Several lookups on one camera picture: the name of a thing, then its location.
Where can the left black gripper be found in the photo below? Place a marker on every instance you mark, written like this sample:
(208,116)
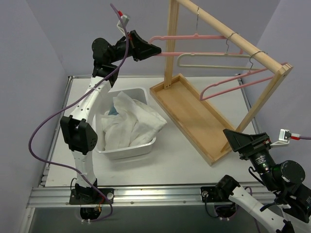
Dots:
(133,45)

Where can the blue denim skirt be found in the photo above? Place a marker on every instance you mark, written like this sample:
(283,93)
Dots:
(113,111)

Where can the white pleated skirt back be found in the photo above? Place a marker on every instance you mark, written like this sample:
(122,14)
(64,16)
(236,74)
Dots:
(136,124)

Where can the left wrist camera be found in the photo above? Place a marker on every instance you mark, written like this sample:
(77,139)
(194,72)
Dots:
(123,22)

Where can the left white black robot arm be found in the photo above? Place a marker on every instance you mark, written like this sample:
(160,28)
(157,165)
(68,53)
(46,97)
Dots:
(76,128)

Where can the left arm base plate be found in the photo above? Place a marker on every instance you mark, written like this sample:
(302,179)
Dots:
(107,195)

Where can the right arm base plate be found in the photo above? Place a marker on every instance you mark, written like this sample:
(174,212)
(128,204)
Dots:
(209,194)

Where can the white plastic basket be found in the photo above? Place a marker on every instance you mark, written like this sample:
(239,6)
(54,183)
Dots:
(138,93)

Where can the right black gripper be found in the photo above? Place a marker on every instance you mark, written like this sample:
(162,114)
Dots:
(254,148)

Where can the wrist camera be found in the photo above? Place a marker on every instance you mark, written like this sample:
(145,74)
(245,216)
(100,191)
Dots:
(283,139)
(123,22)

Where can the pink hanger back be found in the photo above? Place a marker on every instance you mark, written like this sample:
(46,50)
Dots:
(179,44)

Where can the cream white hanger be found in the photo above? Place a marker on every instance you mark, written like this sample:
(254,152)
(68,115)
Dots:
(214,60)

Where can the white skirt front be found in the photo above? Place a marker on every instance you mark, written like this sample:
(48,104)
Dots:
(107,120)

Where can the aluminium mounting rail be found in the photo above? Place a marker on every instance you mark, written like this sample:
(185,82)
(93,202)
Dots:
(124,196)

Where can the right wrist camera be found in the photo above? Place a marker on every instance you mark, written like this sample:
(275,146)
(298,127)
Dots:
(283,139)

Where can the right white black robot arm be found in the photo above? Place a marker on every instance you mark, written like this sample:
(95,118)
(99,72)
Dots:
(291,210)

